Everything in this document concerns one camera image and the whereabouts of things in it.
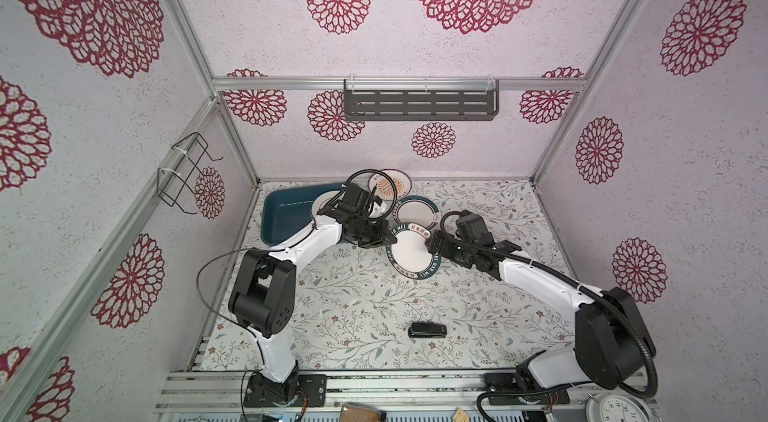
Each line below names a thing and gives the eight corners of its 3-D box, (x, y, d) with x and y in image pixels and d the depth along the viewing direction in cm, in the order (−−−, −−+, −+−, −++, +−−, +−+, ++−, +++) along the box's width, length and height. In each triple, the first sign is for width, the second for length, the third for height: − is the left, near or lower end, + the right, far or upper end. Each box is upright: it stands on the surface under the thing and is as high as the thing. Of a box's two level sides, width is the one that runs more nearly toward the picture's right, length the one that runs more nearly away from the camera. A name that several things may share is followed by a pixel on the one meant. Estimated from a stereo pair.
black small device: (408, 337, 84) (409, 333, 82) (408, 326, 86) (408, 322, 84) (445, 337, 84) (447, 333, 82) (443, 326, 86) (445, 322, 84)
